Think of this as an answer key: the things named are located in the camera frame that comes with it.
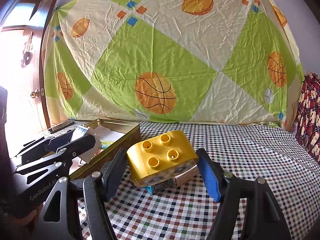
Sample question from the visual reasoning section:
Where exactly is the blue toy block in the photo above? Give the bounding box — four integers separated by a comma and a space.
144, 182, 164, 195

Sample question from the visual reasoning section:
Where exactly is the gold metal tin box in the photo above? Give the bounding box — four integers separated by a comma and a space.
69, 118, 141, 180

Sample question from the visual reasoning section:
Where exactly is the green cream ball print sheet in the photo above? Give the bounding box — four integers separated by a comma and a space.
44, 0, 304, 128

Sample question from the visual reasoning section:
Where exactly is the checked bed sheet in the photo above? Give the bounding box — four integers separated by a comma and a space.
10, 119, 320, 240

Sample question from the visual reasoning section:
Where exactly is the white box red label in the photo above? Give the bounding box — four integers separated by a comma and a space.
93, 126, 116, 141

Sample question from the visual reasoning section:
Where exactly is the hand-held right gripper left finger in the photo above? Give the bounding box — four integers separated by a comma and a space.
35, 147, 128, 240

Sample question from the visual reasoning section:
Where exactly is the red plaid bear print cloth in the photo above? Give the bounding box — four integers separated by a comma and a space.
291, 72, 320, 163

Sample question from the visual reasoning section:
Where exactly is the person's left hand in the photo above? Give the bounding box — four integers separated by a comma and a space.
15, 201, 43, 230

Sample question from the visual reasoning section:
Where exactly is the wooden door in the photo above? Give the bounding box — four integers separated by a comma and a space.
0, 0, 63, 130

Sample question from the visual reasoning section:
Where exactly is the door decoration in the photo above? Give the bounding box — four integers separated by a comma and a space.
20, 31, 34, 68

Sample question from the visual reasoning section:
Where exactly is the white toy brick moon print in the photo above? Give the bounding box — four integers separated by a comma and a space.
72, 126, 102, 163

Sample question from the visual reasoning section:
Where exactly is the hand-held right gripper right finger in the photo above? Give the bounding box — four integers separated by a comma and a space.
197, 148, 292, 240

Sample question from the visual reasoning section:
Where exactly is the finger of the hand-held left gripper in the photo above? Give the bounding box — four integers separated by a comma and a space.
10, 131, 75, 165
14, 134, 97, 178

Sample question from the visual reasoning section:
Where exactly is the yellow toy brick with face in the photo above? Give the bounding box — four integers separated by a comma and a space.
126, 130, 200, 187

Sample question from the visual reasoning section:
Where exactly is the rose gold square case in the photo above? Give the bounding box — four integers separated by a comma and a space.
172, 165, 200, 187

